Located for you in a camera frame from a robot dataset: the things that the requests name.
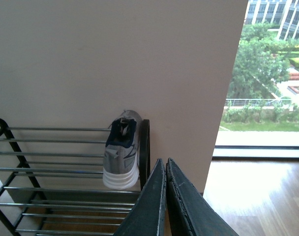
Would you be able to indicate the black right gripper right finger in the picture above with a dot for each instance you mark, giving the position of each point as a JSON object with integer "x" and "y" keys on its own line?
{"x": 189, "y": 213}

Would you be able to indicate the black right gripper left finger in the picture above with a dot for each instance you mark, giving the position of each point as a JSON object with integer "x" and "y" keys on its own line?
{"x": 148, "y": 214}

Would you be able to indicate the grey sneaker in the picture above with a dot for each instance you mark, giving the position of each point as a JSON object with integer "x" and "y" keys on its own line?
{"x": 121, "y": 155}

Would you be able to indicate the black metal shoe rack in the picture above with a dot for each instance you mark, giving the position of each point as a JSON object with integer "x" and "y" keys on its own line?
{"x": 51, "y": 181}

